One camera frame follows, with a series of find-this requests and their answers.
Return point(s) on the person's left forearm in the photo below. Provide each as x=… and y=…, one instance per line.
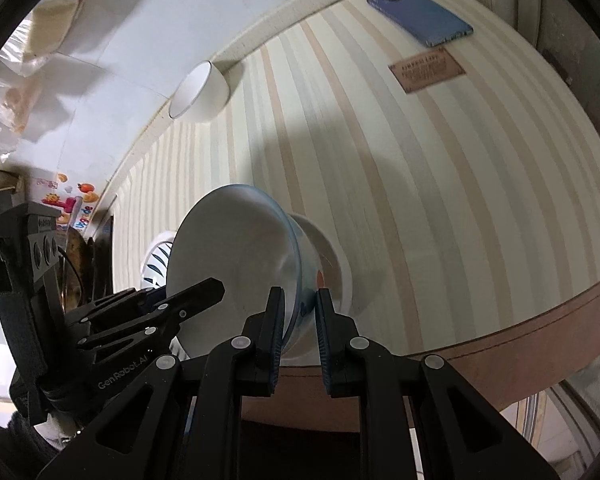
x=15, y=435

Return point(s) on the blue smartphone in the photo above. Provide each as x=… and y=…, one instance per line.
x=420, y=15

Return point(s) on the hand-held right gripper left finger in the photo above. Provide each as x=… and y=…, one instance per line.
x=276, y=340

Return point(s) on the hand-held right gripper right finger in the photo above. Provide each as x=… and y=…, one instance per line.
x=324, y=340

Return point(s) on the white plate with dark stripes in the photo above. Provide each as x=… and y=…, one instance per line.
x=155, y=260

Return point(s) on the white bowl with red flowers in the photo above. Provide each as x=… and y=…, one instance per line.
x=337, y=270

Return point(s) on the white bowl with blue dots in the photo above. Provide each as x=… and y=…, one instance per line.
x=230, y=250

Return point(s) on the clear plastic bag with eggs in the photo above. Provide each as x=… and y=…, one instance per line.
x=10, y=110

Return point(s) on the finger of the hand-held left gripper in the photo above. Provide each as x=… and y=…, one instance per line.
x=130, y=296
x=200, y=294

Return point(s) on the white bowl with dark rim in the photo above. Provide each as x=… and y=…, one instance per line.
x=212, y=92

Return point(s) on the colourful wall stickers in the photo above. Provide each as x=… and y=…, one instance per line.
x=85, y=189

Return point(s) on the brown label patch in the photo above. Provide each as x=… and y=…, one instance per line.
x=426, y=69

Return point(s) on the clear plastic bag beige block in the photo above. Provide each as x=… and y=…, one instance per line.
x=55, y=20

